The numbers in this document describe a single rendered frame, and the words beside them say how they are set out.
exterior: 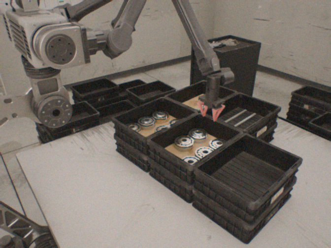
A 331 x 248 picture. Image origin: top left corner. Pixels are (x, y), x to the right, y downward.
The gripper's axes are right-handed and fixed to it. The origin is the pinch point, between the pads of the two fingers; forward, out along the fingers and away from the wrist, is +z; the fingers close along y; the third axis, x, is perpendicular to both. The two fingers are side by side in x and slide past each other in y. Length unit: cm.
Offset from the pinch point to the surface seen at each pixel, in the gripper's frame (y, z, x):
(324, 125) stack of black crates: -14, 52, -142
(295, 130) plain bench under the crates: -12, 33, -81
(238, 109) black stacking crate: 18, 21, -57
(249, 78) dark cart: 82, 49, -185
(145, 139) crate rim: 22.7, 14.5, 19.2
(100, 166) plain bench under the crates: 46, 38, 32
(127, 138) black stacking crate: 38.2, 21.9, 18.2
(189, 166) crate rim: -6.7, 14.2, 19.7
